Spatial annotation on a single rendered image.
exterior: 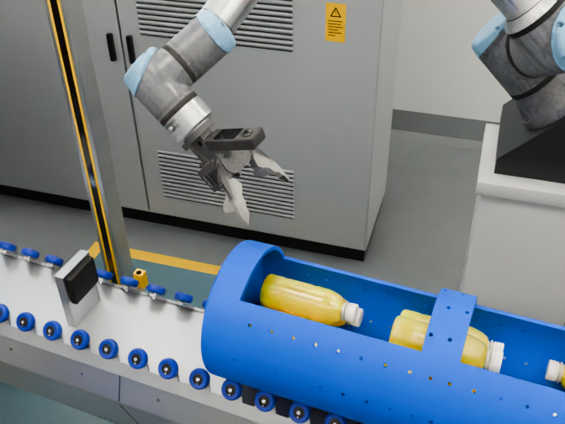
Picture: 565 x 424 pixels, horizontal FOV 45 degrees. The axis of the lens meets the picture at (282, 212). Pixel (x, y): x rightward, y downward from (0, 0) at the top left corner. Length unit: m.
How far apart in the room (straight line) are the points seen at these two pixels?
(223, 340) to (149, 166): 2.04
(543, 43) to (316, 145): 1.45
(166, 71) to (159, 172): 1.96
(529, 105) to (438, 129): 2.36
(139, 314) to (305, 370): 0.56
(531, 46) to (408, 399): 0.82
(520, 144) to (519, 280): 0.41
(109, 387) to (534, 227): 1.14
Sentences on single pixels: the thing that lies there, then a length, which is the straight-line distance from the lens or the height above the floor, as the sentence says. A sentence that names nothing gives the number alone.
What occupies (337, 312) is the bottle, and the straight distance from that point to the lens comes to 1.37.
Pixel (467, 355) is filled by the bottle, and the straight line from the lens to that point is 1.26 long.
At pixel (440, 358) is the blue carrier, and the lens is 1.21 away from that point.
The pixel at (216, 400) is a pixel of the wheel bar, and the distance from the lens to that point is 1.49.
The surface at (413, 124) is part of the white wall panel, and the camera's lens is 4.16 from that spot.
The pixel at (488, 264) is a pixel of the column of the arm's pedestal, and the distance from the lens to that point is 2.00.
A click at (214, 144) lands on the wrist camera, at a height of 1.43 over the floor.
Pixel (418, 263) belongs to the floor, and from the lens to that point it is 3.24.
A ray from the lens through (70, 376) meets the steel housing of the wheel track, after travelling 1.69.
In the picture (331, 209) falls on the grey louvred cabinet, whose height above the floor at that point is 0.29.
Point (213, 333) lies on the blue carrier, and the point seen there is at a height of 1.15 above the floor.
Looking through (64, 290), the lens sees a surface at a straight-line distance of 1.62.
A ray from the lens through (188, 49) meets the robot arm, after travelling 1.32.
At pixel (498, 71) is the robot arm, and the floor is 1.36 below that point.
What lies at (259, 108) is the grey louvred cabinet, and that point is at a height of 0.75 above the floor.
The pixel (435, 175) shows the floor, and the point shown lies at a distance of 3.85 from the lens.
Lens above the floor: 2.09
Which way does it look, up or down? 37 degrees down
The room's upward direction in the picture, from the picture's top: 1 degrees counter-clockwise
